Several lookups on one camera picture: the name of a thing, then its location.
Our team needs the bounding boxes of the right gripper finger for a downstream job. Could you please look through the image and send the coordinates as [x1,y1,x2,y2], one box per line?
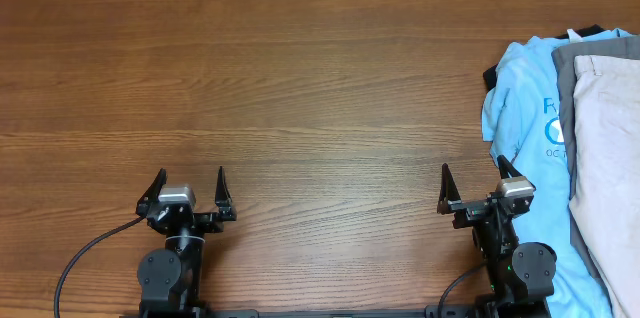
[437,163,461,215]
[497,155,522,179]

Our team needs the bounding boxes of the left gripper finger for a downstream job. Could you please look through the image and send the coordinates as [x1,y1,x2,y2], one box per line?
[215,166,237,221]
[136,168,167,217]

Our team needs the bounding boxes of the beige shorts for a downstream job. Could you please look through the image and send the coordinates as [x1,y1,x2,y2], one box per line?
[570,55,639,317]

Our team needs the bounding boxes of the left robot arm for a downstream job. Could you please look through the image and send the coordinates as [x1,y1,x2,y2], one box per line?
[136,168,237,317]

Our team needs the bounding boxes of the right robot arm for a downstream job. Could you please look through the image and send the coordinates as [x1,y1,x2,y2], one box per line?
[436,155,557,318]

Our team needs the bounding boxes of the light blue t-shirt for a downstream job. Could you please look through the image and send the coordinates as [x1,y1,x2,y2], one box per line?
[481,36,612,317]

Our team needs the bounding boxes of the grey garment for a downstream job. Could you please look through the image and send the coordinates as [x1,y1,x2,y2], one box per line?
[552,35,639,282]

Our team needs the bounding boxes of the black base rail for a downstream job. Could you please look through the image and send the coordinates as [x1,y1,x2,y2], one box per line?
[122,305,550,318]

